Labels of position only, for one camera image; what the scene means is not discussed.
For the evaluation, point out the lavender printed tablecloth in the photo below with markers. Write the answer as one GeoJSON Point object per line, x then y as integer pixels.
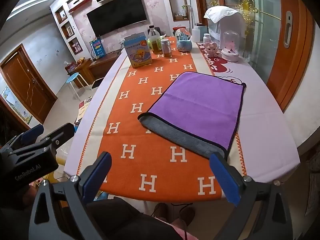
{"type": "Point", "coordinates": [262, 130]}

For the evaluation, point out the white countertop appliance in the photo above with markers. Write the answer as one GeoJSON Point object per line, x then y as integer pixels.
{"type": "Point", "coordinates": [228, 28]}

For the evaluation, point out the orange patterned table runner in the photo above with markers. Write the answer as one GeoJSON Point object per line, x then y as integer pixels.
{"type": "Point", "coordinates": [130, 135]}

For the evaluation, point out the red wall shelf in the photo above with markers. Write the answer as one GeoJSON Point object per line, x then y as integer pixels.
{"type": "Point", "coordinates": [80, 5]}

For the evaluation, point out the colourful wall poster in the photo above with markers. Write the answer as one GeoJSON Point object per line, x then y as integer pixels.
{"type": "Point", "coordinates": [16, 103]}

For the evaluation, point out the white plastic canister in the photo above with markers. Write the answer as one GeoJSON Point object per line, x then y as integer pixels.
{"type": "Point", "coordinates": [198, 33]}

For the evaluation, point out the brown wooden door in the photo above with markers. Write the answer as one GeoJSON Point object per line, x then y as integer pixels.
{"type": "Point", "coordinates": [27, 85]}

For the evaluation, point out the clear oil bottle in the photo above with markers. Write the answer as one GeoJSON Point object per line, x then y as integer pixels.
{"type": "Point", "coordinates": [155, 41]}

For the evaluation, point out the blue snow globe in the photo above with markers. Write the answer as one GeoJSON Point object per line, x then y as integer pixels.
{"type": "Point", "coordinates": [184, 43]}

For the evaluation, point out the orange wooden sliding door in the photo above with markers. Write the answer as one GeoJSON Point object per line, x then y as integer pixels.
{"type": "Point", "coordinates": [290, 42]}

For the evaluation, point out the white cloth cover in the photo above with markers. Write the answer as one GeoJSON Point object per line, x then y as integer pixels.
{"type": "Point", "coordinates": [222, 13]}

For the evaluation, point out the black flat television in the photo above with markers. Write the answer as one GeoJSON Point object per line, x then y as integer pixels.
{"type": "Point", "coordinates": [117, 13]}

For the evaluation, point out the glass dome ornament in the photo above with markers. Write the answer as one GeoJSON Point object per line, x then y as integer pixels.
{"type": "Point", "coordinates": [231, 47]}

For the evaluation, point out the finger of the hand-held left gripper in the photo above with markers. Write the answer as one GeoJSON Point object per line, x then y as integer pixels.
{"type": "Point", "coordinates": [61, 133]}
{"type": "Point", "coordinates": [32, 133]}

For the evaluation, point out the person's dark clothing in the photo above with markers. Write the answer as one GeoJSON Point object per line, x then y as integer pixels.
{"type": "Point", "coordinates": [115, 220]}

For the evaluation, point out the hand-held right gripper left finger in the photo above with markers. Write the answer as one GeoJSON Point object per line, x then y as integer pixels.
{"type": "Point", "coordinates": [98, 177]}

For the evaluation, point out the blue round stool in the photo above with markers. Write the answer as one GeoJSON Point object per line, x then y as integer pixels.
{"type": "Point", "coordinates": [73, 77]}

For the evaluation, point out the gold hanging ornament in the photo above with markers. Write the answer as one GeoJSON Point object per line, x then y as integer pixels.
{"type": "Point", "coordinates": [246, 3]}

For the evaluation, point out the blue duck print box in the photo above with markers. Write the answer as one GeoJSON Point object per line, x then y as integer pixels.
{"type": "Point", "coordinates": [138, 51]}

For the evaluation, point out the purple and grey towel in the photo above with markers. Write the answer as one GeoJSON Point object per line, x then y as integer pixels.
{"type": "Point", "coordinates": [200, 105]}

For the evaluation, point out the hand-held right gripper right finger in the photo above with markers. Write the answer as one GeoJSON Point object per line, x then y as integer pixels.
{"type": "Point", "coordinates": [223, 180]}

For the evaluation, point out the books on floor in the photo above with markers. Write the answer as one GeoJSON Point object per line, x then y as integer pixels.
{"type": "Point", "coordinates": [83, 107]}

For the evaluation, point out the blue toy board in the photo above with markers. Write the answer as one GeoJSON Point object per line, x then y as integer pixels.
{"type": "Point", "coordinates": [97, 48]}

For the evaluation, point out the wooden television cabinet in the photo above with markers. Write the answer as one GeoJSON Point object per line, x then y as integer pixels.
{"type": "Point", "coordinates": [100, 65]}

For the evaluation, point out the red gift box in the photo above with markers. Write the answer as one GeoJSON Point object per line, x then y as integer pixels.
{"type": "Point", "coordinates": [71, 67]}

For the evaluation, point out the glass jar with lid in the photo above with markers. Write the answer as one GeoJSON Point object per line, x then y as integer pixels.
{"type": "Point", "coordinates": [166, 48]}

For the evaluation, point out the small white pill bottle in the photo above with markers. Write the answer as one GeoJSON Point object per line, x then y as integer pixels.
{"type": "Point", "coordinates": [207, 40]}

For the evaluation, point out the pink plush toy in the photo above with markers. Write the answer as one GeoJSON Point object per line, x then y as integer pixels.
{"type": "Point", "coordinates": [212, 49]}

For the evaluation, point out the brown slipper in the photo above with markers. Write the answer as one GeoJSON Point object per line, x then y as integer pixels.
{"type": "Point", "coordinates": [161, 210]}
{"type": "Point", "coordinates": [187, 213]}

